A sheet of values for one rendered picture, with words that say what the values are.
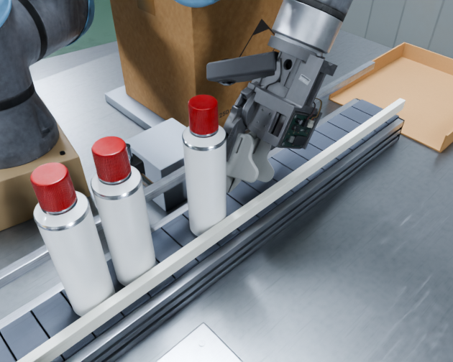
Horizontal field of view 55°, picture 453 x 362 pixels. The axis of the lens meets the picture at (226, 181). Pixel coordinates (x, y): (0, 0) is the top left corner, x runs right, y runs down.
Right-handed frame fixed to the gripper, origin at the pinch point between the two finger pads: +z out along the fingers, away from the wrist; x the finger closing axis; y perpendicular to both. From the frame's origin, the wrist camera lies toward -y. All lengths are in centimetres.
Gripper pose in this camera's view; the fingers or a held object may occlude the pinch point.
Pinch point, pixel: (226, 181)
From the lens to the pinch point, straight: 60.9
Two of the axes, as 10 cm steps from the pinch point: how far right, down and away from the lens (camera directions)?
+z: -3.7, 8.7, 3.3
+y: 6.9, 4.9, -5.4
